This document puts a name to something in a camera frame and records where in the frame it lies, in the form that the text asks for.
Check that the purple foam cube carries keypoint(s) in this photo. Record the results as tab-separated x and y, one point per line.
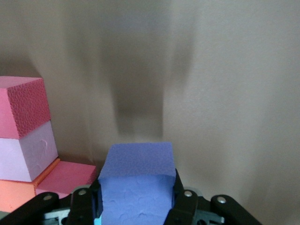
138	161

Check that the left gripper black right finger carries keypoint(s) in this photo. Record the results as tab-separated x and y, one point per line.
187	206

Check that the red foam cube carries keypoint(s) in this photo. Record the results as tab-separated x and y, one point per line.
28	107
68	175

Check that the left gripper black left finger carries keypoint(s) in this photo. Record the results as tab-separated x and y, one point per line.
79	206

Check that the paper table cover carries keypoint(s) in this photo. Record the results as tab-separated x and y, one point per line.
234	93

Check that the blue foam cube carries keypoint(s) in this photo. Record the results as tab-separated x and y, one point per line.
98	221

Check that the pink foam cube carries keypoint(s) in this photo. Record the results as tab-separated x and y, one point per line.
35	152

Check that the orange foam cube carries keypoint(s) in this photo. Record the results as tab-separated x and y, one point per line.
14	194

